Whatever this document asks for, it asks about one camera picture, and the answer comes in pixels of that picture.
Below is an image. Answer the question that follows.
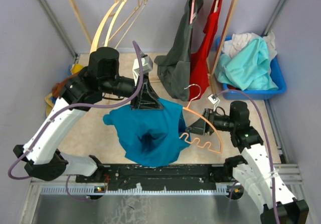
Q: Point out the beige towel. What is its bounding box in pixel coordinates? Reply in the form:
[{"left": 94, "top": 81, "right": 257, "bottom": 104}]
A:
[{"left": 45, "top": 93, "right": 56, "bottom": 117}]

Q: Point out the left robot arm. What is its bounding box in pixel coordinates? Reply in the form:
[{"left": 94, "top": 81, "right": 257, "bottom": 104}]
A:
[{"left": 13, "top": 47, "right": 164, "bottom": 182}]

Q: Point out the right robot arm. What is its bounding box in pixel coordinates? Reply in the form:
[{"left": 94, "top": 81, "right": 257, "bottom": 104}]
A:
[{"left": 181, "top": 96, "right": 309, "bottom": 223}]

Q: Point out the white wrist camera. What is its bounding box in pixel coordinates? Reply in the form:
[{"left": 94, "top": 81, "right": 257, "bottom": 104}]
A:
[
  {"left": 208, "top": 94, "right": 220, "bottom": 111},
  {"left": 132, "top": 54, "right": 153, "bottom": 85}
]

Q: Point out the red t shirt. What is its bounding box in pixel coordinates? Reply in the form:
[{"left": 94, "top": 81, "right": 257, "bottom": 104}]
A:
[{"left": 189, "top": 0, "right": 223, "bottom": 99}]

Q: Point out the grey t shirt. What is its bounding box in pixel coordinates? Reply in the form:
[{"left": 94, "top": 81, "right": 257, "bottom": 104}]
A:
[{"left": 154, "top": 0, "right": 204, "bottom": 101}]

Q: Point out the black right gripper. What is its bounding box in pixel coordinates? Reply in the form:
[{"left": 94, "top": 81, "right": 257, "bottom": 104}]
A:
[{"left": 186, "top": 108, "right": 236, "bottom": 135}]

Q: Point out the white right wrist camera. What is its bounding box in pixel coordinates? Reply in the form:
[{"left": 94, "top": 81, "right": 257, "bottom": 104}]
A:
[{"left": 208, "top": 94, "right": 220, "bottom": 111}]

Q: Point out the cream wooden hanger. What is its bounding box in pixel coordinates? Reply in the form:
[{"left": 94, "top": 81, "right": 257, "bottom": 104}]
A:
[{"left": 102, "top": 0, "right": 151, "bottom": 48}]

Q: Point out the orange wooden hanger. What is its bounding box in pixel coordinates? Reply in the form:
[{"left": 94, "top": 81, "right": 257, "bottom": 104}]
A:
[{"left": 179, "top": 83, "right": 224, "bottom": 154}]

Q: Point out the turquoise cloth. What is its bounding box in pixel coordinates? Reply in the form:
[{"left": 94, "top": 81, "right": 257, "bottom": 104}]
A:
[{"left": 215, "top": 37, "right": 278, "bottom": 91}]

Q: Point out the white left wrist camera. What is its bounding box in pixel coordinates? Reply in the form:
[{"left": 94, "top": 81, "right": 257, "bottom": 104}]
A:
[{"left": 132, "top": 54, "right": 153, "bottom": 85}]

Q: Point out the light wooden hanger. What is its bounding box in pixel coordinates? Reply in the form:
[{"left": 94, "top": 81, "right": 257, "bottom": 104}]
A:
[{"left": 89, "top": 0, "right": 147, "bottom": 55}]

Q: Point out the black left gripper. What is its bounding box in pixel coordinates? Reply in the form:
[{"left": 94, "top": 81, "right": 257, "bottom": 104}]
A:
[{"left": 101, "top": 72, "right": 165, "bottom": 110}]

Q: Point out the white toothed cable duct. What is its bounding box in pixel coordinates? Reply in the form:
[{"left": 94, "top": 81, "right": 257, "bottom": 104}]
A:
[{"left": 40, "top": 183, "right": 245, "bottom": 196}]

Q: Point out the blue t shirt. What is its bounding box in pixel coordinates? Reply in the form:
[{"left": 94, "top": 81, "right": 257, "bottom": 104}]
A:
[{"left": 103, "top": 98, "right": 190, "bottom": 167}]

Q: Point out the pink hanger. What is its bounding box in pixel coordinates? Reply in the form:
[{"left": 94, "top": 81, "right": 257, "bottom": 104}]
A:
[{"left": 189, "top": 0, "right": 196, "bottom": 25}]

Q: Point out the yellow cloth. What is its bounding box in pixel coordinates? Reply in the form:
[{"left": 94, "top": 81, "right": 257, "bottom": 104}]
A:
[{"left": 70, "top": 63, "right": 84, "bottom": 75}]

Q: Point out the blue plastic bin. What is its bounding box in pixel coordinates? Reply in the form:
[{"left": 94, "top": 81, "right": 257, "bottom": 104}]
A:
[{"left": 216, "top": 36, "right": 287, "bottom": 100}]

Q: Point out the brown cloth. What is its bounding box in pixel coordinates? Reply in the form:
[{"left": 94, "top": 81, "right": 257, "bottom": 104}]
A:
[{"left": 52, "top": 73, "right": 78, "bottom": 98}]

